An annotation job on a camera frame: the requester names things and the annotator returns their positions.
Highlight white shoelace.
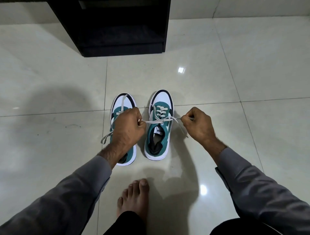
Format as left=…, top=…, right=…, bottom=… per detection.
left=100, top=95, right=128, bottom=145
left=139, top=104, right=195, bottom=138

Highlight person's left hand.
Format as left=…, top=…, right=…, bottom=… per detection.
left=111, top=107, right=147, bottom=151

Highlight person's left forearm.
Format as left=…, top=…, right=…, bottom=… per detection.
left=0, top=142, right=130, bottom=235

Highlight person's right forearm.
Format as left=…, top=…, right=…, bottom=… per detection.
left=203, top=138, right=310, bottom=235

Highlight person's right hand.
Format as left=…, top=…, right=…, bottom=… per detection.
left=180, top=107, right=217, bottom=146

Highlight person's bare foot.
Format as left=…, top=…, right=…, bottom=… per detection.
left=117, top=179, right=150, bottom=219

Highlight teal and white sneaker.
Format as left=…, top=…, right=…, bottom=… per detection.
left=144, top=90, right=175, bottom=161
left=110, top=93, right=137, bottom=167

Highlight black wooden cabinet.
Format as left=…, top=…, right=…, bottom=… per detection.
left=47, top=0, right=171, bottom=58

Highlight person's black trouser leg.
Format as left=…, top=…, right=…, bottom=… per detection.
left=104, top=211, right=147, bottom=235
left=209, top=217, right=283, bottom=235

